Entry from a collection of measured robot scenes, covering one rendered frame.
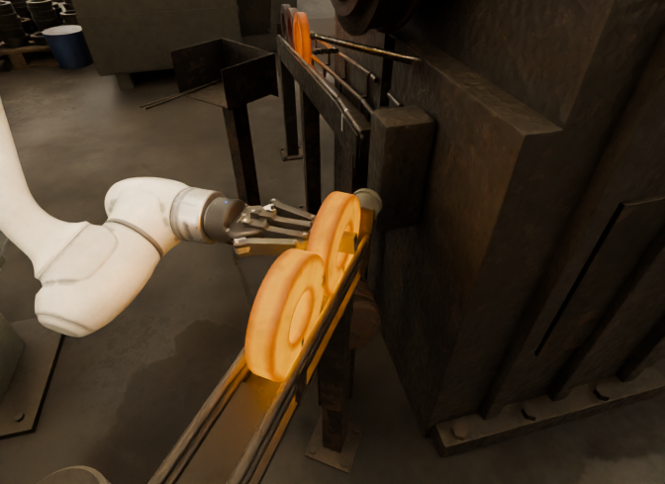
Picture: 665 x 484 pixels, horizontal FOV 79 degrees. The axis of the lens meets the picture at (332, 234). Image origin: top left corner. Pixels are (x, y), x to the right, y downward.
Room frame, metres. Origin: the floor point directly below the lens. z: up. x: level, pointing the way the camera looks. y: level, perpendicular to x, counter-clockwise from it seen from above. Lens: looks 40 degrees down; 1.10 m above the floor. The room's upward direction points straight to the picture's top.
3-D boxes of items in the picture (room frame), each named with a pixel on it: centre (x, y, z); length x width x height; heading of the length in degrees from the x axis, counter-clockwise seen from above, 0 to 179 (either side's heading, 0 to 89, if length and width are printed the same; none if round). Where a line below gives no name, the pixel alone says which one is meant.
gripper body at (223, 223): (0.50, 0.14, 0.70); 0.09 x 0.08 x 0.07; 69
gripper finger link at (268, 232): (0.47, 0.09, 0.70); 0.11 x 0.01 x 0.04; 68
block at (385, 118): (0.69, -0.13, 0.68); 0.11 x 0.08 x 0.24; 104
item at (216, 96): (1.32, 0.34, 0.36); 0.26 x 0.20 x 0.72; 49
